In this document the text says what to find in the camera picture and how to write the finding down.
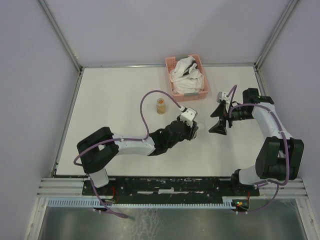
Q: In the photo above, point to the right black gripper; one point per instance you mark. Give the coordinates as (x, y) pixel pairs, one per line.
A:
(221, 111)

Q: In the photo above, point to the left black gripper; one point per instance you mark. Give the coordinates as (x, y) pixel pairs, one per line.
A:
(191, 131)

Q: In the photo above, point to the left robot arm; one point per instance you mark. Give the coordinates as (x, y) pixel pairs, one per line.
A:
(99, 148)

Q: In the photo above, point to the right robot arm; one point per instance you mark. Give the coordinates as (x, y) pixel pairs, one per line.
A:
(280, 156)

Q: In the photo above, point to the amber pill bottle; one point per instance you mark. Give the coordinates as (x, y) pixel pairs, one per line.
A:
(160, 106)

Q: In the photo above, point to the white cloth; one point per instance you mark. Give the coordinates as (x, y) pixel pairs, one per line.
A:
(186, 77)

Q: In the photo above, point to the pink plastic basket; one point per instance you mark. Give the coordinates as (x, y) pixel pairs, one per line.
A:
(171, 63)

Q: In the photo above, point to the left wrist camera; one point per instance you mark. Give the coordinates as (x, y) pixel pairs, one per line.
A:
(188, 116)

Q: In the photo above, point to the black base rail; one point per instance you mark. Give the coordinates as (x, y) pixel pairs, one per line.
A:
(174, 190)

